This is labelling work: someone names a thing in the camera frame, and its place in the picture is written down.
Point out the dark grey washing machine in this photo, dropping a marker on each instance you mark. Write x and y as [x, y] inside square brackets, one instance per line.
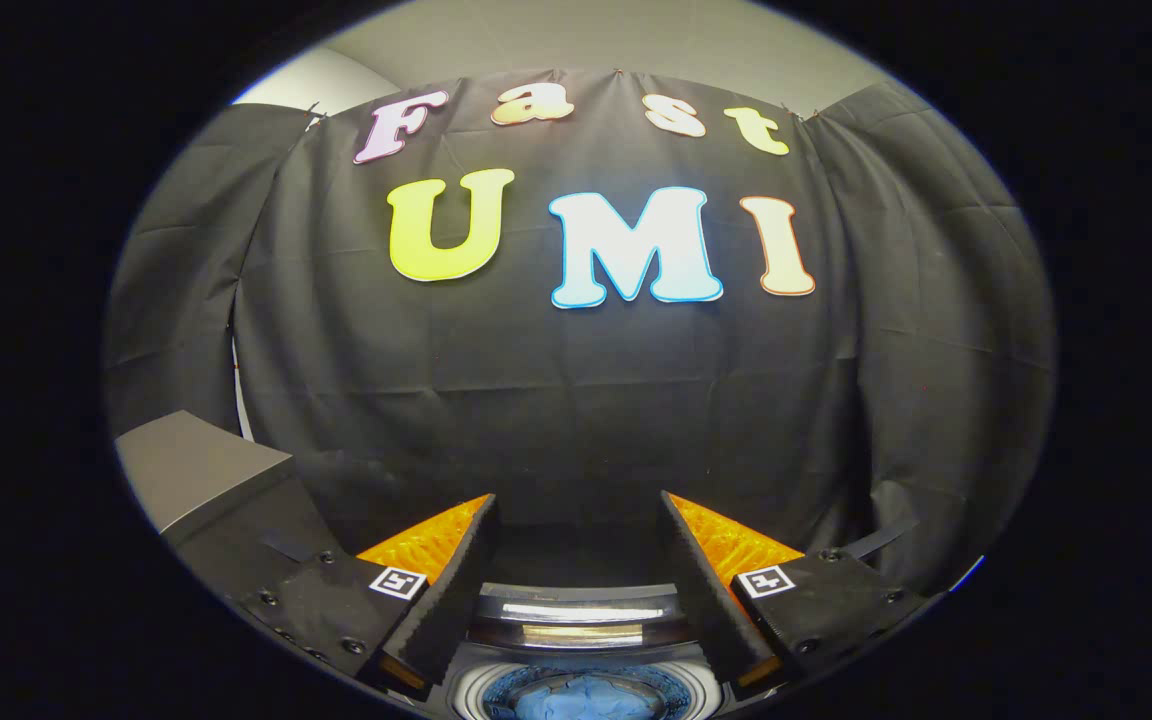
[576, 595]

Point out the light blue polo shirt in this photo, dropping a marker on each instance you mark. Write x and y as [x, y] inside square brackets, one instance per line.
[586, 698]

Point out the black backdrop cloth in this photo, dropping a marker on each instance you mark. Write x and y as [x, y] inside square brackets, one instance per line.
[536, 400]

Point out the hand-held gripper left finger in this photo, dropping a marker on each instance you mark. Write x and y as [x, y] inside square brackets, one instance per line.
[451, 600]

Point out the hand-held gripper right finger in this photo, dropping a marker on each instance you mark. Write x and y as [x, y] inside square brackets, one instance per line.
[706, 600]

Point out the grey cabinet with dark top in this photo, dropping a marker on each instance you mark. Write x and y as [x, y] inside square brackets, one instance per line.
[196, 470]

